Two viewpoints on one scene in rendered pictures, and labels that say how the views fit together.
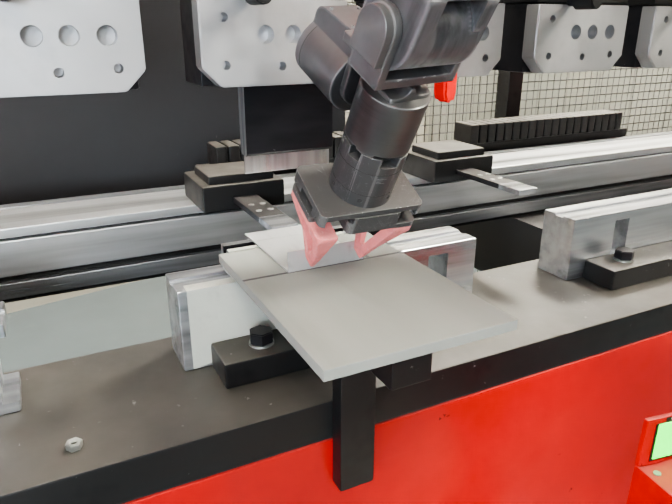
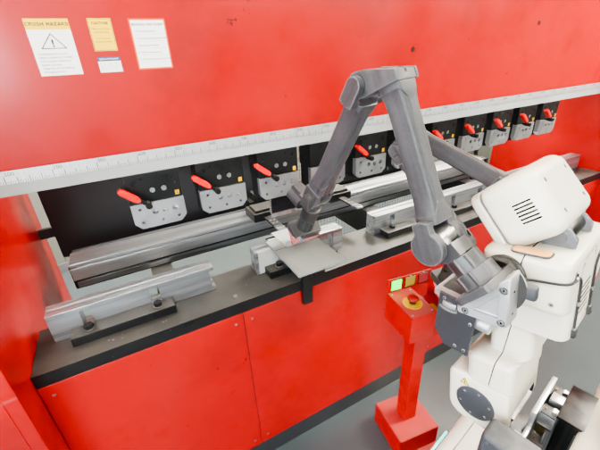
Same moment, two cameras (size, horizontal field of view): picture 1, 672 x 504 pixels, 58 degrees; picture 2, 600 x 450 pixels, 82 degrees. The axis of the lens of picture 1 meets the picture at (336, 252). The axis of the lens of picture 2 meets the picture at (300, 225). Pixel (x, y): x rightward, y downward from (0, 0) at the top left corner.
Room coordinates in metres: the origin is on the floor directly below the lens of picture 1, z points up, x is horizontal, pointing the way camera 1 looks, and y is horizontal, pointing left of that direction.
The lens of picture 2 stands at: (-0.52, 0.01, 1.62)
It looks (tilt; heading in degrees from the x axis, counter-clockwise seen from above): 26 degrees down; 359
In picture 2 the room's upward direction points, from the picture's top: 3 degrees counter-clockwise
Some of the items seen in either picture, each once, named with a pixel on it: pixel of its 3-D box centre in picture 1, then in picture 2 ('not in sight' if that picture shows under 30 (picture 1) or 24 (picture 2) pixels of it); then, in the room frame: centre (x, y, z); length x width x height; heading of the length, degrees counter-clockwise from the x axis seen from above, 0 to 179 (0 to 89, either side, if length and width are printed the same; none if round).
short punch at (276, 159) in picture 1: (286, 126); (282, 203); (0.67, 0.05, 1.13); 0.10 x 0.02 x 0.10; 116
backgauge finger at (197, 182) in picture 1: (249, 195); (269, 216); (0.81, 0.12, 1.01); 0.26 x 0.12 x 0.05; 26
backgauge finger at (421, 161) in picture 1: (472, 168); (343, 196); (0.99, -0.22, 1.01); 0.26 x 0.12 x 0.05; 26
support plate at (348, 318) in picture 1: (349, 287); (304, 251); (0.53, -0.01, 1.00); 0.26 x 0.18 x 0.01; 26
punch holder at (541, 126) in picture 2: not in sight; (540, 117); (1.37, -1.36, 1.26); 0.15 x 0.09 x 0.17; 116
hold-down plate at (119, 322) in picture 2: not in sight; (126, 320); (0.35, 0.56, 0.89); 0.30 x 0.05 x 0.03; 116
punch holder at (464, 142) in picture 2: not in sight; (465, 132); (1.10, -0.82, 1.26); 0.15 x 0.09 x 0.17; 116
